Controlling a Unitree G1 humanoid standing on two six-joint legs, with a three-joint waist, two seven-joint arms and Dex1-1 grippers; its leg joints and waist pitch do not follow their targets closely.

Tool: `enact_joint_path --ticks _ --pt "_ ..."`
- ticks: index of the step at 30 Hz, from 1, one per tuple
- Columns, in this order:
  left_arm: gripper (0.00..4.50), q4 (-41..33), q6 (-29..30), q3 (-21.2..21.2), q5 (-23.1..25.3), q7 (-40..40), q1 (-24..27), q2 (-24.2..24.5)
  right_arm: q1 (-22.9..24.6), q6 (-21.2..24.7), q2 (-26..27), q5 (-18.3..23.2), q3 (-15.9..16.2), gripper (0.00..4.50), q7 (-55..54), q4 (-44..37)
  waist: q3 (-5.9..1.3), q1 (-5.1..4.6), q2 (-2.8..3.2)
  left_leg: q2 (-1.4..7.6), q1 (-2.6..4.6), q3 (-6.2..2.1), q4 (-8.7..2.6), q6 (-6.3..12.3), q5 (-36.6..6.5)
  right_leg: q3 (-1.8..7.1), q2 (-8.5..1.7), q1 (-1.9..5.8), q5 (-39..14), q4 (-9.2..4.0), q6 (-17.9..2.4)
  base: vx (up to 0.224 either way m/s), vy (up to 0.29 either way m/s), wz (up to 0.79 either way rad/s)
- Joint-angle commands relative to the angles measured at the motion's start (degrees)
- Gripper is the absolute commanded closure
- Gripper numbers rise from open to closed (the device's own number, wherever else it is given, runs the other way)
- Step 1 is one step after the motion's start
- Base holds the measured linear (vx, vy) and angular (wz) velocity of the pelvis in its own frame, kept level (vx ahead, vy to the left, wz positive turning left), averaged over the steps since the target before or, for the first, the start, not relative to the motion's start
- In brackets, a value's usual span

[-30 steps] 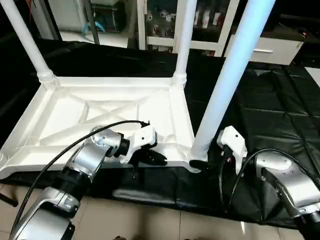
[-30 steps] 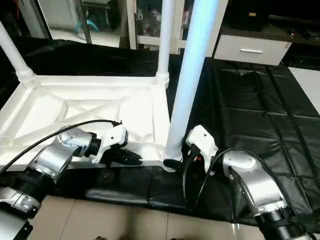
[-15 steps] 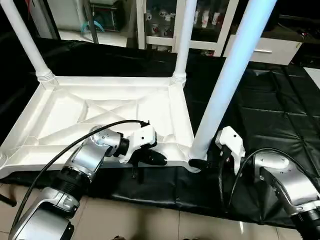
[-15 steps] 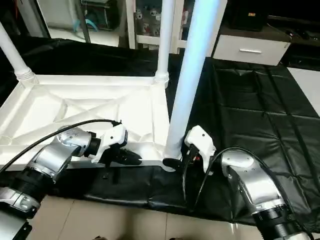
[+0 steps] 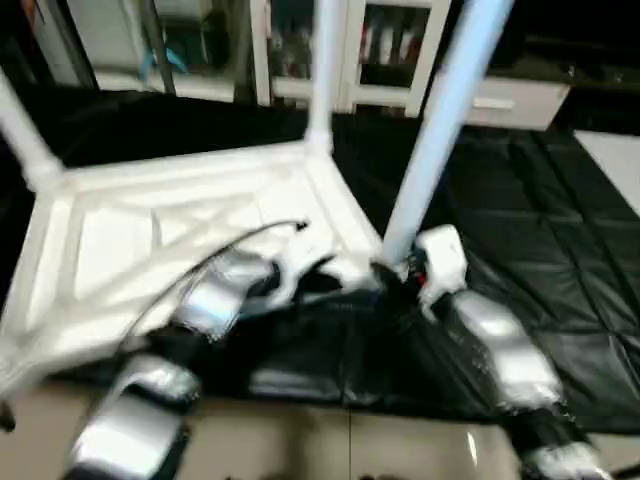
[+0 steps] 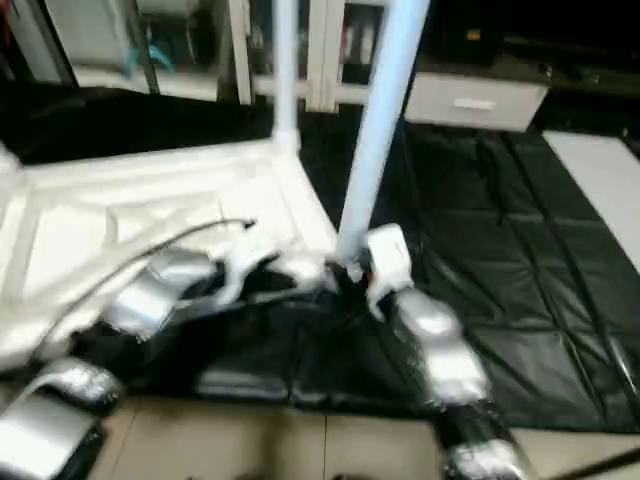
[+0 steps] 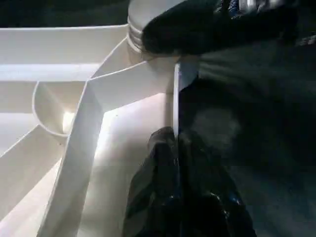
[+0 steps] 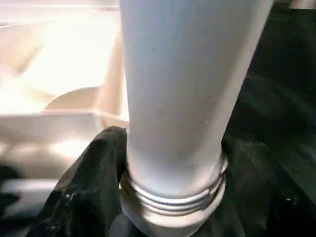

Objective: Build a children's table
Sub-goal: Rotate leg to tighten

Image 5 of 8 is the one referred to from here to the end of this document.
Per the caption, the white plastic children's table top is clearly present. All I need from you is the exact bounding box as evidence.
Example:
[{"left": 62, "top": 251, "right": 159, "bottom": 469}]
[{"left": 0, "top": 138, "right": 387, "bottom": 393}]

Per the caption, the white side table board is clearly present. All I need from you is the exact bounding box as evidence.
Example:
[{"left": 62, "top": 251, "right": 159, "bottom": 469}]
[{"left": 575, "top": 130, "right": 640, "bottom": 218}]

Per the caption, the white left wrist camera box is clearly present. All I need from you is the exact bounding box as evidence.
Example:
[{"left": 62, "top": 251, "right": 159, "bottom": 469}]
[{"left": 280, "top": 242, "right": 343, "bottom": 301}]

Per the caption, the white glass door cabinet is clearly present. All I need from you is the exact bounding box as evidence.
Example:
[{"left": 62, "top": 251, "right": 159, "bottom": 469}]
[{"left": 250, "top": 0, "right": 453, "bottom": 116}]

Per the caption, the white low drawer unit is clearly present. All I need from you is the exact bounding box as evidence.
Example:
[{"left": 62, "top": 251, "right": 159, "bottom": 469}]
[{"left": 470, "top": 78, "right": 571, "bottom": 131}]

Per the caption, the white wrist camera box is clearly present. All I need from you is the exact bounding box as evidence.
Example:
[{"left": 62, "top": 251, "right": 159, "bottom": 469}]
[
  {"left": 280, "top": 242, "right": 343, "bottom": 301},
  {"left": 410, "top": 225, "right": 469, "bottom": 321}
]

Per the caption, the teal plastic object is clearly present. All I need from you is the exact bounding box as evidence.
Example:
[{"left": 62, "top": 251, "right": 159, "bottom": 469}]
[{"left": 140, "top": 45, "right": 187, "bottom": 77}]

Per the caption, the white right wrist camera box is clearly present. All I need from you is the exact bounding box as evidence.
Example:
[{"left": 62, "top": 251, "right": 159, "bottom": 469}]
[{"left": 410, "top": 225, "right": 469, "bottom": 321}]

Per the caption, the black plastic work mat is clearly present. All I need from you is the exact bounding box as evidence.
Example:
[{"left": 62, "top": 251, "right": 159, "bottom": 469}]
[{"left": 0, "top": 85, "right": 640, "bottom": 433}]

